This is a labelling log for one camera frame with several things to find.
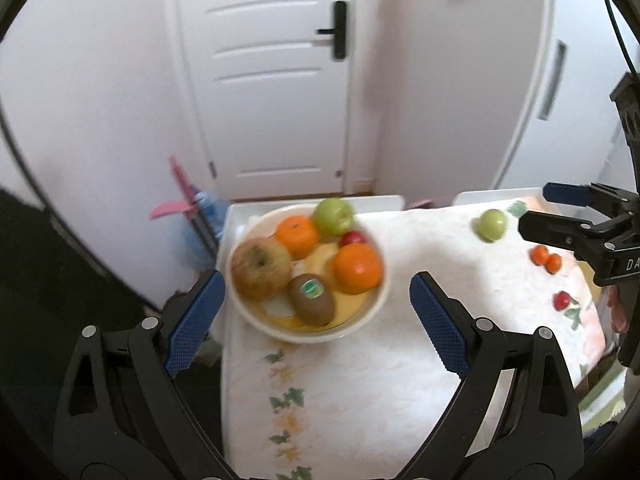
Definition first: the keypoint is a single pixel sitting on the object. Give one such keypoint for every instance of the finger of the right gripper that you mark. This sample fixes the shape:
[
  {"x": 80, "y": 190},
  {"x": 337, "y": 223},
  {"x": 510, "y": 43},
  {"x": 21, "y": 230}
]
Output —
[
  {"x": 589, "y": 195},
  {"x": 562, "y": 232}
]

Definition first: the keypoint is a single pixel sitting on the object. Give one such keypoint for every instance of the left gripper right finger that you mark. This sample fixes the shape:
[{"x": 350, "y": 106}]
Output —
[{"x": 538, "y": 435}]

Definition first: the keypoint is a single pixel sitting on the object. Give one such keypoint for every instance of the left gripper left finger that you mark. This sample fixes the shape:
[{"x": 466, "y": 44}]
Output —
[{"x": 120, "y": 413}]

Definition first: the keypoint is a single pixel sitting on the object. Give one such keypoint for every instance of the small mandarin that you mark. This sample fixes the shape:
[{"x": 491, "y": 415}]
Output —
[
  {"x": 539, "y": 255},
  {"x": 553, "y": 264}
]

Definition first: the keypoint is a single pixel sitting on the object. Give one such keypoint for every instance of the green apple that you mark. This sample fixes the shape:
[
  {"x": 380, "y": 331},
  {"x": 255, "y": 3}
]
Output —
[
  {"x": 491, "y": 225},
  {"x": 333, "y": 217}
]

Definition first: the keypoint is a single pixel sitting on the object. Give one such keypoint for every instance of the brown russet apple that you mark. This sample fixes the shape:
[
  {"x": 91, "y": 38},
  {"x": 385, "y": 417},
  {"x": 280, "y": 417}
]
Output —
[{"x": 261, "y": 268}]

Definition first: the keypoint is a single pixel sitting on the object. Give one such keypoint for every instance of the large orange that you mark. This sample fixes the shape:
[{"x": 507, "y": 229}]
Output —
[{"x": 357, "y": 268}]

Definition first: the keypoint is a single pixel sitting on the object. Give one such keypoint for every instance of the kiwi with green sticker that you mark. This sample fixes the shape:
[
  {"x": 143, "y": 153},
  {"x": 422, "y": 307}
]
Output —
[{"x": 312, "y": 299}]

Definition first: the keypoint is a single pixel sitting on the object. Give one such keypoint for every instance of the person's left hand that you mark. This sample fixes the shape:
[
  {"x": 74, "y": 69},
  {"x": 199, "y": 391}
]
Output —
[{"x": 619, "y": 318}]

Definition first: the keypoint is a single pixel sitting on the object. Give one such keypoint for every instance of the white wardrobe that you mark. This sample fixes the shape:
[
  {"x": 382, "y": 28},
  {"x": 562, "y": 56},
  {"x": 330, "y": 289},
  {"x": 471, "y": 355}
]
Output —
[{"x": 571, "y": 126}]

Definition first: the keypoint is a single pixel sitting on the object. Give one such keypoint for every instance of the white floral tablecloth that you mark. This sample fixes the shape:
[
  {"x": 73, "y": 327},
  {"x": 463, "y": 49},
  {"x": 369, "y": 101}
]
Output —
[{"x": 360, "y": 406}]

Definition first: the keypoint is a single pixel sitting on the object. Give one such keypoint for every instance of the blue plastic bag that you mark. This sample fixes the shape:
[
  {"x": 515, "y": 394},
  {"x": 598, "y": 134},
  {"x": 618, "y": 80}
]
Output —
[{"x": 216, "y": 210}]

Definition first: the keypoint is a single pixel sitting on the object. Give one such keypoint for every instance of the white fruit bowl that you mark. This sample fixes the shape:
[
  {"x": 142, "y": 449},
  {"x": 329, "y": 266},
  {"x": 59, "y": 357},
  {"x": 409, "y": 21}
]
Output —
[{"x": 276, "y": 317}]

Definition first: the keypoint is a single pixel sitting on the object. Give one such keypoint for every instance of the red cherry tomato in bowl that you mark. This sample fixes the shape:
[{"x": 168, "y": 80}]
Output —
[{"x": 353, "y": 237}]

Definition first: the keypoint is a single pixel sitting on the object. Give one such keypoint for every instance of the orange with stem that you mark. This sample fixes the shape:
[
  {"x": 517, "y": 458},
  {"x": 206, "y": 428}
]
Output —
[{"x": 298, "y": 235}]

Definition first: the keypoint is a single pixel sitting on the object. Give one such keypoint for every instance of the white door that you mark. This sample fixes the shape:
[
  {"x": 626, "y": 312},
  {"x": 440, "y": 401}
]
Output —
[{"x": 270, "y": 100}]

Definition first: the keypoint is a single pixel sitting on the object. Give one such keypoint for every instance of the black door handle lock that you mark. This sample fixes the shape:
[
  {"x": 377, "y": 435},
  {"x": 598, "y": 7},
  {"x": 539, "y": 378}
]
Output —
[{"x": 338, "y": 32}]

